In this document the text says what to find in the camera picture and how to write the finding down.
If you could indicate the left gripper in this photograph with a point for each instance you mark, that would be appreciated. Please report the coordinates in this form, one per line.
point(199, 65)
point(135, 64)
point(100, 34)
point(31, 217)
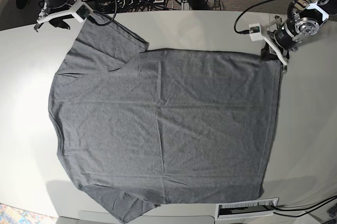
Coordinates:
point(286, 36)

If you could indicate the grey T-shirt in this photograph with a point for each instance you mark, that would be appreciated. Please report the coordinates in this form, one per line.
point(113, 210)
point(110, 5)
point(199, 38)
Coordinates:
point(140, 128)

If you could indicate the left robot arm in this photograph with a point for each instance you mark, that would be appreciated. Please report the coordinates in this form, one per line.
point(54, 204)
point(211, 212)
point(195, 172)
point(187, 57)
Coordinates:
point(304, 19)

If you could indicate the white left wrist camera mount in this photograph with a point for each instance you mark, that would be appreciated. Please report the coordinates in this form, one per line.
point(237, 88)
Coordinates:
point(259, 32)

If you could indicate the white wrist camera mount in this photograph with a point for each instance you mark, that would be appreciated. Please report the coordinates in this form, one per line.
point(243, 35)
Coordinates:
point(259, 32)
point(79, 11)

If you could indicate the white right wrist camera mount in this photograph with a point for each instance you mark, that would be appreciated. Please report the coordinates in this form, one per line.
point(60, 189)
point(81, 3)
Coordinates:
point(79, 11)

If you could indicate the black power strip red switch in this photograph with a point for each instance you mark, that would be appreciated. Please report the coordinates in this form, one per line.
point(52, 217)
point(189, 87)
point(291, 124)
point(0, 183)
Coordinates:
point(128, 6)

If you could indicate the table cable grommet slot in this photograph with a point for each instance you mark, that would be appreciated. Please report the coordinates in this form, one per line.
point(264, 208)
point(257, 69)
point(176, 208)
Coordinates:
point(245, 209)

